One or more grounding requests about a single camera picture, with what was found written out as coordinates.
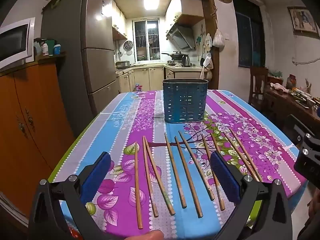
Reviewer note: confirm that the steel kettle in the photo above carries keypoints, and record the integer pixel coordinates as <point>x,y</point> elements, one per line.
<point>185,60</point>

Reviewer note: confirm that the metal range hood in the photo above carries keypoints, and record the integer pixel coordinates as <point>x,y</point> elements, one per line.
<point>182,36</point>

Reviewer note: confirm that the green plastic container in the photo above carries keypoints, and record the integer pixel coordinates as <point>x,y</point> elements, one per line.
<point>50,45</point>

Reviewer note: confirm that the beige wall cabinets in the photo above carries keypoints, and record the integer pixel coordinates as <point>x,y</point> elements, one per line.
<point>118,25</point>

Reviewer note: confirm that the floral striped tablecloth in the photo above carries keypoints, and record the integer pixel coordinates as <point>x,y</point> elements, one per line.
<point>120,120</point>

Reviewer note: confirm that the square ceiling light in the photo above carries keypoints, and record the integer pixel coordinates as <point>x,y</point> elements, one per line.
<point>151,3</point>

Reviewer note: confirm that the silver cooking pot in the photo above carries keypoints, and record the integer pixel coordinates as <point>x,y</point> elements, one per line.
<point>122,64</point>

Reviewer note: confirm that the person's left hand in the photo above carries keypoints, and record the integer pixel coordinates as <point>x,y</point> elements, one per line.
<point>151,235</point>

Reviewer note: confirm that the orange wooden cabinet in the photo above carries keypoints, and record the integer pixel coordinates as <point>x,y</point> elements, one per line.
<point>32,110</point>

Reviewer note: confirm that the cup of sticks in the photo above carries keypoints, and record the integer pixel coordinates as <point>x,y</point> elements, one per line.
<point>308,87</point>

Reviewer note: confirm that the framed wall picture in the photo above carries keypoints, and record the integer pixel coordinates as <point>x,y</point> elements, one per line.
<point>303,20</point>

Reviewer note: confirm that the bowl of greens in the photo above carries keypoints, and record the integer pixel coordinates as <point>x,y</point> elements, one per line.
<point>299,96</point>

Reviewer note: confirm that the small white bottle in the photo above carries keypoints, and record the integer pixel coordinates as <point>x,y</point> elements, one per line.
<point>45,50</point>

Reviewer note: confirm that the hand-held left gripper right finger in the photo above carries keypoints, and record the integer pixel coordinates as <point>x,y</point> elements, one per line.
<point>225,177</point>

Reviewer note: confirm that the row of wooden chopsticks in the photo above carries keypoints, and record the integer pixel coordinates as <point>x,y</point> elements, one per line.
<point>138,185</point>

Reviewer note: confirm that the dark wooden side table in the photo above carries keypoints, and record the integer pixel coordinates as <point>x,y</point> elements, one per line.
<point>287,102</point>

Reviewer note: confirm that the small blue cup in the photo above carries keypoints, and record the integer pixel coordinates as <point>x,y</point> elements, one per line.
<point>57,50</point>

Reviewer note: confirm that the black wok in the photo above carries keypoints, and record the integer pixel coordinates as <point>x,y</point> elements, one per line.
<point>176,55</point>

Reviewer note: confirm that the beige wall cabinet above hood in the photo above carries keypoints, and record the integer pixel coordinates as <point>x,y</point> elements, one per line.
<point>187,10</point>

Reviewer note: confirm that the silver refrigerator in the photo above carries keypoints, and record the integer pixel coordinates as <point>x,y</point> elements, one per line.
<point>75,55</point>

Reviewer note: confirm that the beige kitchen base cabinets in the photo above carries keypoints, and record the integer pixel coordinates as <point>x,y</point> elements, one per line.
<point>142,78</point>

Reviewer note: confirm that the dark barred window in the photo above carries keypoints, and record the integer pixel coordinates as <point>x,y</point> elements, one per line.
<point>250,37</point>

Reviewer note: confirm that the red jar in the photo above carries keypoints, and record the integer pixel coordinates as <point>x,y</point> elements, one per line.
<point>291,82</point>

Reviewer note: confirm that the round metal strainer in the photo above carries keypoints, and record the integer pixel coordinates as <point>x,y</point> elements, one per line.
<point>128,45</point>

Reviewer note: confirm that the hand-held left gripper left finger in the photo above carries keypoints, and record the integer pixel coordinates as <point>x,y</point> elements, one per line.
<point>98,175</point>

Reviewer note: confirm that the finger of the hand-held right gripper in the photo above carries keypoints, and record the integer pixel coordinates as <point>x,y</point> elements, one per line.
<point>311,143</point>

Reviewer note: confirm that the hanging clear plastic bag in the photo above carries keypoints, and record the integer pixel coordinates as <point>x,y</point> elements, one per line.
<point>218,40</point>

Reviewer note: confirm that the blue perforated utensil holder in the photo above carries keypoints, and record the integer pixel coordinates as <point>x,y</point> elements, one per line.
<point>185,102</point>

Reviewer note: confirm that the dark wooden chair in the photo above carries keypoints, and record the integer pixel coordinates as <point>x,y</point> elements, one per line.
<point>257,77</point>

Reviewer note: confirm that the pink cloth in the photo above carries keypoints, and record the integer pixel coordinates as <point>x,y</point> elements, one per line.
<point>277,86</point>

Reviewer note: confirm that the white microwave oven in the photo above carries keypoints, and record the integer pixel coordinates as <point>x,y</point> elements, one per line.
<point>15,42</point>

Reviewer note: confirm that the pale plastic container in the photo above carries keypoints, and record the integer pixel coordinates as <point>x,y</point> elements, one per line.
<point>37,47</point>

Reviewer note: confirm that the bright kitchen window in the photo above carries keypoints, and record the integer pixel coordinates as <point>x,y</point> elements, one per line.
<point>146,37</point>

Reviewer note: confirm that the colourful snack packet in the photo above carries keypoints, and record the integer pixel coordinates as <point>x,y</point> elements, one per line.
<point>138,88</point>

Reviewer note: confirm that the hanging beige cloth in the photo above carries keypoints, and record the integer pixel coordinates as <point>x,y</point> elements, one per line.
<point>207,67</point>

